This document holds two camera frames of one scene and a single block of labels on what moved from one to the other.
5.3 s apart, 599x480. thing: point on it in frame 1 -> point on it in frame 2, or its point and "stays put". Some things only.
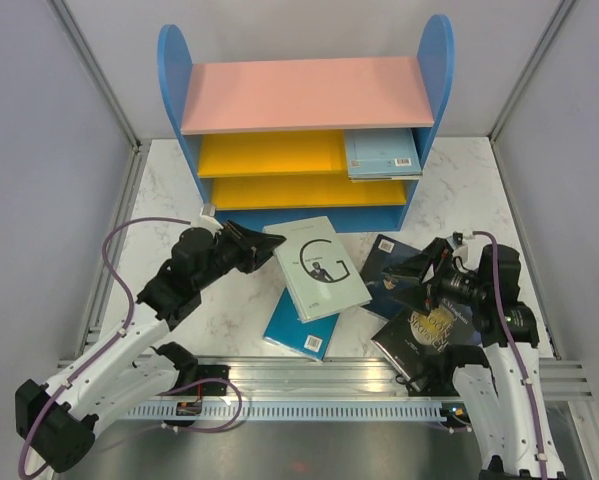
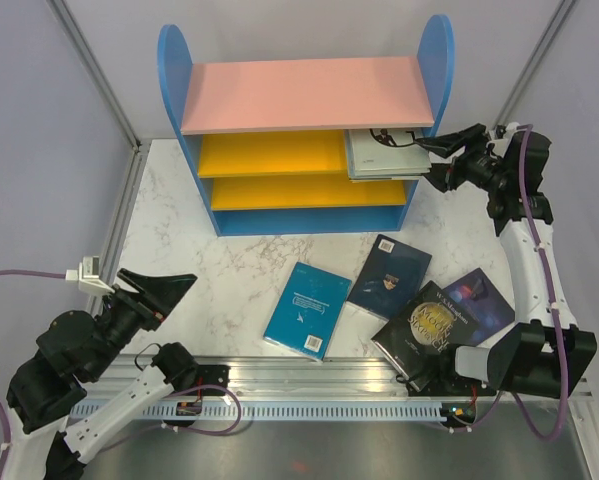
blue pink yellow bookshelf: (266, 138) stays put
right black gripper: (414, 268) -> (447, 177)
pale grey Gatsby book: (318, 272) -> (377, 154)
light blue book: (382, 151) -> (353, 177)
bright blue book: (311, 337) stays put
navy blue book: (390, 298) stays put
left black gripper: (255, 247) -> (158, 297)
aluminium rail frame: (355, 379) stays put
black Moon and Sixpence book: (415, 340) stays put
